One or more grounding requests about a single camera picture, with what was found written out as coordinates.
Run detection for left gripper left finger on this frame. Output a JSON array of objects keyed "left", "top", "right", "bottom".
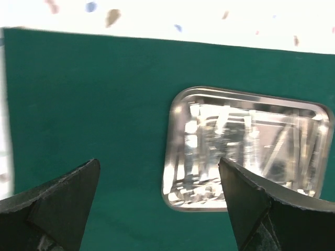
[{"left": 1, "top": 159, "right": 101, "bottom": 250}]

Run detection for steel forceps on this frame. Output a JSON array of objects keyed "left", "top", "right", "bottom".
[{"left": 288, "top": 112, "right": 322, "bottom": 197}]

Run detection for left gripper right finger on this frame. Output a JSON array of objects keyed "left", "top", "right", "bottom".
[{"left": 219, "top": 158, "right": 334, "bottom": 250}]

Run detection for dark green surgical cloth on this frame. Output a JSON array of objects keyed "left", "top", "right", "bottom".
[{"left": 4, "top": 29, "right": 334, "bottom": 250}]

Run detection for stainless steel tray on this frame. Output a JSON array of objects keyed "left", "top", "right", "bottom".
[{"left": 162, "top": 87, "right": 334, "bottom": 212}]

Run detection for steel tweezers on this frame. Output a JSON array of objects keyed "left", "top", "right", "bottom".
[{"left": 262, "top": 116, "right": 294, "bottom": 177}]

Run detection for steel surgical scissors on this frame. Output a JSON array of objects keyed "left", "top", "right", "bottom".
[{"left": 177, "top": 106, "right": 261, "bottom": 204}]

